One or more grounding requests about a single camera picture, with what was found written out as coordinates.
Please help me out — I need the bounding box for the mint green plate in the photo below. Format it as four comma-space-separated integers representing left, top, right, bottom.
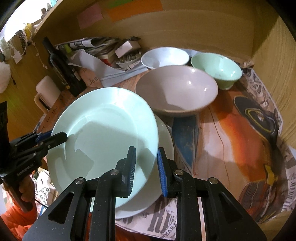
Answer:
47, 87, 159, 197

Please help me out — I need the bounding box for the white plate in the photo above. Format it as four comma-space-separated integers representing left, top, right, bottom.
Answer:
115, 115, 174, 219

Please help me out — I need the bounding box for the mint green bowl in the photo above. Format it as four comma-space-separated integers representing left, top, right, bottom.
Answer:
191, 53, 242, 90

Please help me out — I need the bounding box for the person's left hand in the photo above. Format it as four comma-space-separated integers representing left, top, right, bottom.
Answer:
1, 175, 35, 205

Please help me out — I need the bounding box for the orange sleeve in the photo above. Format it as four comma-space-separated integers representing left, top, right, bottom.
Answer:
1, 202, 37, 240

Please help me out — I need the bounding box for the white foam mug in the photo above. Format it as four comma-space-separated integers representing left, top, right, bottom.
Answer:
34, 75, 61, 114

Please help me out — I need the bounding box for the white fluffy pompom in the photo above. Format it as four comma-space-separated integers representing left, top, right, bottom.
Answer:
0, 62, 11, 93

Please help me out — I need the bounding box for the dark wine bottle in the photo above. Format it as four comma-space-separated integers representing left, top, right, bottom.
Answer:
42, 37, 86, 97

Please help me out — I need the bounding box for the stack of newspapers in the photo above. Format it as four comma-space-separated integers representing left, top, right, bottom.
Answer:
55, 36, 141, 57

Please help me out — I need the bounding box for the small bowl with clips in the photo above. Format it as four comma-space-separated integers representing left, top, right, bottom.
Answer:
116, 54, 142, 71

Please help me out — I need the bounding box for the small white box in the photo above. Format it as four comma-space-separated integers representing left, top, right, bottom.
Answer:
115, 40, 141, 58

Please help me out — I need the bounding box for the large pinkish grey bowl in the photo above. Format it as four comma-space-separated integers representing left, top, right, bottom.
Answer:
135, 65, 218, 117

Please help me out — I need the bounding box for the pink sticky note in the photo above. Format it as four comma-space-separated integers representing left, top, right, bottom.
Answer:
77, 4, 103, 29

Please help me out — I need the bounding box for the green sticky note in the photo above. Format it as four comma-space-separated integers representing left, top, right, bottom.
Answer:
107, 0, 133, 9

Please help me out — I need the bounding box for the white dotted bowl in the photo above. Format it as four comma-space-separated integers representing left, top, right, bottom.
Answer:
141, 47, 190, 69

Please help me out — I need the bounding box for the orange sticky note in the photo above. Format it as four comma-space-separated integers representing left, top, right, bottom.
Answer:
107, 0, 163, 22

